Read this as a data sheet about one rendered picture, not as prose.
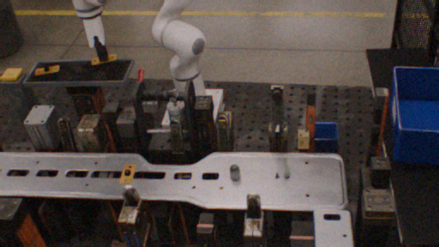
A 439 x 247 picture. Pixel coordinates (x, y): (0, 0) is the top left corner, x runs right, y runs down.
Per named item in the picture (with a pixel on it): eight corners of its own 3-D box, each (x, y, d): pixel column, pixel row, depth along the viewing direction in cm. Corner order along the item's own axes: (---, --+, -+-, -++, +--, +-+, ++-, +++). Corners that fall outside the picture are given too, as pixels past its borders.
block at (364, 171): (356, 257, 159) (364, 196, 140) (352, 227, 168) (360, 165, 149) (365, 258, 159) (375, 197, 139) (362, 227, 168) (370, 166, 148)
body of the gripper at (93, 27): (77, 4, 159) (87, 34, 166) (77, 20, 151) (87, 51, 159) (100, 0, 160) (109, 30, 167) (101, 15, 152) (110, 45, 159)
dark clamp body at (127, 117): (132, 203, 187) (107, 127, 162) (140, 177, 197) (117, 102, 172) (159, 204, 185) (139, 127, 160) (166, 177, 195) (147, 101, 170)
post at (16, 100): (39, 168, 205) (-1, 83, 177) (46, 155, 211) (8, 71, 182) (57, 169, 204) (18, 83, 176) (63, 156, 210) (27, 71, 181)
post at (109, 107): (127, 190, 191) (101, 111, 165) (130, 181, 195) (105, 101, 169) (140, 190, 191) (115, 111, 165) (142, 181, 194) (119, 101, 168)
